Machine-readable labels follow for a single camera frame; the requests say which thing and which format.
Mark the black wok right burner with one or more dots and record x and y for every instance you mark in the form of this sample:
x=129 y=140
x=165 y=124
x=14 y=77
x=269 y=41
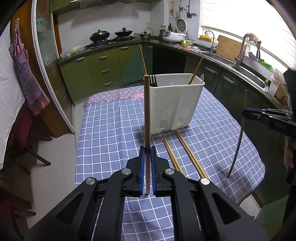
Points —
x=124 y=32

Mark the brown chopstick group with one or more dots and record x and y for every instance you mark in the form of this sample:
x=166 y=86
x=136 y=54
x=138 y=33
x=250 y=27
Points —
x=171 y=155

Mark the purple apron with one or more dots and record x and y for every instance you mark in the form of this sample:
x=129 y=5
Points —
x=36 y=98

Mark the green lower cabinets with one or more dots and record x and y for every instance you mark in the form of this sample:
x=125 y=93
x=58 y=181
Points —
x=103 y=70

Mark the light bamboo chopstick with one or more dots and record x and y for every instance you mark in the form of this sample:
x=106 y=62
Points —
x=142 y=59
x=147 y=134

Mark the dark wooden chair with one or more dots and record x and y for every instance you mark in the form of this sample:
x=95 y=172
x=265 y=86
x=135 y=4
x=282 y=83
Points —
x=24 y=133

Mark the white rice cooker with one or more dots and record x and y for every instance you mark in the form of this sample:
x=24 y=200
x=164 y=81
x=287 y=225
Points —
x=173 y=37

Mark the steel kitchen sink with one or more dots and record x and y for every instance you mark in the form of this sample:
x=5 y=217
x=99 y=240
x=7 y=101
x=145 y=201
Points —
x=240 y=69

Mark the black plastic fork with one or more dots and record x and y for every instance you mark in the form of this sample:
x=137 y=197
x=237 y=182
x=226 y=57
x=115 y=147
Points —
x=152 y=81

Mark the round white wall appliance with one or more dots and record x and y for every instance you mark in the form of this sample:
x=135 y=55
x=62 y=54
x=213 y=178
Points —
x=181 y=26

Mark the dark brown chopstick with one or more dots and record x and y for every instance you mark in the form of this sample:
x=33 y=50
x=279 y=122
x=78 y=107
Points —
x=240 y=135

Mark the brown wooden chopstick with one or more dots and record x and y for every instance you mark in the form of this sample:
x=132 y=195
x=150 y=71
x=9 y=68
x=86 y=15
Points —
x=195 y=72

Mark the white hanging sheet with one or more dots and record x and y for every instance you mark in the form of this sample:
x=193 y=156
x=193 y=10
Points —
x=11 y=96

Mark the small curved faucet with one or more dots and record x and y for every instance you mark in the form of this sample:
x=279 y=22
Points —
x=210 y=39

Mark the wooden cutting board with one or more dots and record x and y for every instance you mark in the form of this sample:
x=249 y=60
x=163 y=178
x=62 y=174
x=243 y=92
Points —
x=228 y=48

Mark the tan chopstick group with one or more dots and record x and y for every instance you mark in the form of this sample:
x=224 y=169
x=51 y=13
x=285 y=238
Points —
x=192 y=157

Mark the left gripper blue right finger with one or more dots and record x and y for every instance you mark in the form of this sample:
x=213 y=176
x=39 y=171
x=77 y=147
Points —
x=153 y=169

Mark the plastic bag on counter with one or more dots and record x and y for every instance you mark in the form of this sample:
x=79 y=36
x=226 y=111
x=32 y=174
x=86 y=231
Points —
x=69 y=51

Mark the small black pot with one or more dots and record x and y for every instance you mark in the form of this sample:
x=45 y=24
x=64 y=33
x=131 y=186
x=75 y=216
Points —
x=145 y=35

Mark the glass sliding door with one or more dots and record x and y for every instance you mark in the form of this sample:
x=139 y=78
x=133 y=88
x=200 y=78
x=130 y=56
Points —
x=46 y=51

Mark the white plastic utensil holder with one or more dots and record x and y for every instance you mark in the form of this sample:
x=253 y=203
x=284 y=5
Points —
x=173 y=101

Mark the right hand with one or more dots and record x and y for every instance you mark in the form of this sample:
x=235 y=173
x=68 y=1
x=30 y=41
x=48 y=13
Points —
x=289 y=159

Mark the black wok with lid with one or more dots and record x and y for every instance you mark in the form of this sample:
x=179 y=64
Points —
x=100 y=35

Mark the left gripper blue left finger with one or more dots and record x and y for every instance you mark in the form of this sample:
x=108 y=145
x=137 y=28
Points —
x=142 y=164

